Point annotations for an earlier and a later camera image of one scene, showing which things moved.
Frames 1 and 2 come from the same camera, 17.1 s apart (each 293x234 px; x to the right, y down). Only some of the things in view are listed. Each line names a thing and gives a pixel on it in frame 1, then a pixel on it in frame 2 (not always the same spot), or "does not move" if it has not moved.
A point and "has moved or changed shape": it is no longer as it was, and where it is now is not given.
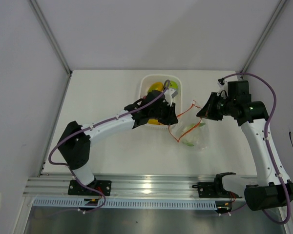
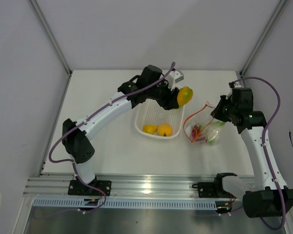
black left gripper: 171,117 to 170,101
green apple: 173,84 to 180,110
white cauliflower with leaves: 189,134 to 214,131
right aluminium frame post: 279,9 does not move
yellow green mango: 157,86 has moved or changed shape
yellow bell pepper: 153,121 to 150,128
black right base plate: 215,189 does not move
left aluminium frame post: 47,28 does not move
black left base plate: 75,188 does not move
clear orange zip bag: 189,129 has moved or changed shape
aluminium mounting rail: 55,185 does not move
